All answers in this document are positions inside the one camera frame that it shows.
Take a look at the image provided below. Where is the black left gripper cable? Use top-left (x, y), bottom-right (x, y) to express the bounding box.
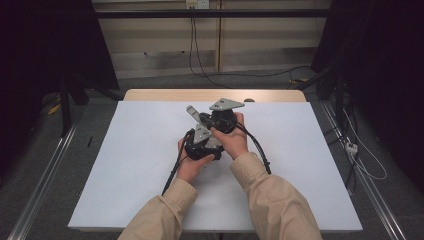
top-left (161, 129), bottom-right (195, 197)

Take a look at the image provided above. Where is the person's left hand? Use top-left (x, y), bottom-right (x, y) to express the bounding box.
top-left (176, 137), bottom-right (216, 184)

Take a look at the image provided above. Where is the white wall socket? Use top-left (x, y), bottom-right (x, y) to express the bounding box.
top-left (185, 0), bottom-right (210, 10)

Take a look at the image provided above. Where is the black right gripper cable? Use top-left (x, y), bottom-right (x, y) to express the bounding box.
top-left (233, 122), bottom-right (272, 176)

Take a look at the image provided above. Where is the black wall cable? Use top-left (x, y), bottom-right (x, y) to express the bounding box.
top-left (188, 16), bottom-right (232, 89)
top-left (193, 16), bottom-right (313, 79)

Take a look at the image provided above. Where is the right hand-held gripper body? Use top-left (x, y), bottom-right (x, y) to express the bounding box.
top-left (208, 97), bottom-right (246, 134)

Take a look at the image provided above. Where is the white table mat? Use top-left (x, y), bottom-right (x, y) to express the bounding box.
top-left (67, 100), bottom-right (364, 233)

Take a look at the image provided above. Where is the black horizontal metal bar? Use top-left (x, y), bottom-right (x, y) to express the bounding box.
top-left (94, 8), bottom-right (332, 20)

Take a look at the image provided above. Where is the person's right hand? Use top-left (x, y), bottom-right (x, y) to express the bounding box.
top-left (210, 112), bottom-right (250, 161)

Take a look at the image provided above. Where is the metal floor rail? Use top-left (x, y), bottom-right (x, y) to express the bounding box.
top-left (320, 99), bottom-right (408, 240)
top-left (6, 118), bottom-right (85, 240)

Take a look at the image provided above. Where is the black metal stand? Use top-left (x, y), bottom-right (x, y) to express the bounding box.
top-left (295, 64), bottom-right (349, 145)
top-left (58, 75), bottom-right (124, 138)

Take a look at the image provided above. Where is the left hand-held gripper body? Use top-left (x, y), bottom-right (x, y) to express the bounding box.
top-left (182, 123), bottom-right (225, 162)

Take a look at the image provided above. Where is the wooden table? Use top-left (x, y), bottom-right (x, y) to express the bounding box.
top-left (67, 88), bottom-right (364, 233)

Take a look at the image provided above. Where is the white power cable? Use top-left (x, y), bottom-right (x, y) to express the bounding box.
top-left (342, 109), bottom-right (388, 182)

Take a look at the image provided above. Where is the dark curtain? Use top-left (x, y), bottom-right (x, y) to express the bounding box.
top-left (311, 0), bottom-right (424, 188)
top-left (0, 0), bottom-right (120, 174)

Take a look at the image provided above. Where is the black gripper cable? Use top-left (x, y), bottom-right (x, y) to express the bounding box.
top-left (233, 122), bottom-right (272, 176)
top-left (161, 129), bottom-right (195, 197)

